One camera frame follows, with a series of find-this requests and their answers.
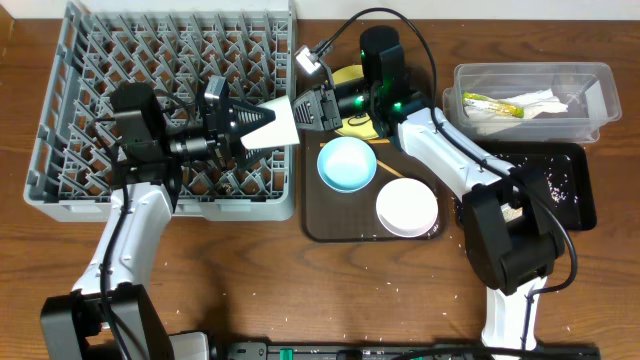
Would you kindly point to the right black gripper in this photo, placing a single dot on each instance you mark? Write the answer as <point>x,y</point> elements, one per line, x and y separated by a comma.
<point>329,106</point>

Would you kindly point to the green snack wrapper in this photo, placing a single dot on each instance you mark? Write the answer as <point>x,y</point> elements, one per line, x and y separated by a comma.
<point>480,105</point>

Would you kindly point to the yellow plate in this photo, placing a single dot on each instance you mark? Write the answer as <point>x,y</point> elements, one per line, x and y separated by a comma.
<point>352,102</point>

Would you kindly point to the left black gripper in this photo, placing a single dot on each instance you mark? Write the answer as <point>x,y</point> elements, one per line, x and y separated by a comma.
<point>223,128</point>

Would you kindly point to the rice and food scraps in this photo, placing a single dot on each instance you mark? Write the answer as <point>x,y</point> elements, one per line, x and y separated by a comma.
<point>558,172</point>

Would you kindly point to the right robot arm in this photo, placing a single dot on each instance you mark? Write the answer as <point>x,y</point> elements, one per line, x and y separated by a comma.
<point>512,235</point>

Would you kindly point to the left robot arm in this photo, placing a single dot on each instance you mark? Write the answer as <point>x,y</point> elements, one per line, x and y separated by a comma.
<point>146,182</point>

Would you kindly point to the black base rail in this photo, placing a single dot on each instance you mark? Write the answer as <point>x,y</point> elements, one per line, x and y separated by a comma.
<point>265,351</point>

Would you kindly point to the wooden chopstick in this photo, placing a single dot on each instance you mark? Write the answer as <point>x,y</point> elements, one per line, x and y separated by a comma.
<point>371,142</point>
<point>389,169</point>

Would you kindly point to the light blue bowl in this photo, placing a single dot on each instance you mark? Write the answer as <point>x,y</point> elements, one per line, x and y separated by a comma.
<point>346,164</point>

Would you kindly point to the white plastic cup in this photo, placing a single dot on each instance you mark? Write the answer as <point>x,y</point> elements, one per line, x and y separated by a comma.
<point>280,132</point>

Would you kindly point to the dark brown serving tray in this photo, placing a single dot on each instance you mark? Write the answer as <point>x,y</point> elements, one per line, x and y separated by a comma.
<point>331,217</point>

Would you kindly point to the black waste tray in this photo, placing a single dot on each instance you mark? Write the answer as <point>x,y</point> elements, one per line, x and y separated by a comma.
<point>577,155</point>

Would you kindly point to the grey dish rack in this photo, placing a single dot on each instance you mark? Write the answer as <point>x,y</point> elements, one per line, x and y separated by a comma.
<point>69,172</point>

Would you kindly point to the clear plastic bin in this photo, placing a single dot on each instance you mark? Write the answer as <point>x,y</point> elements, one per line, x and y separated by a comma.
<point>587,88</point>

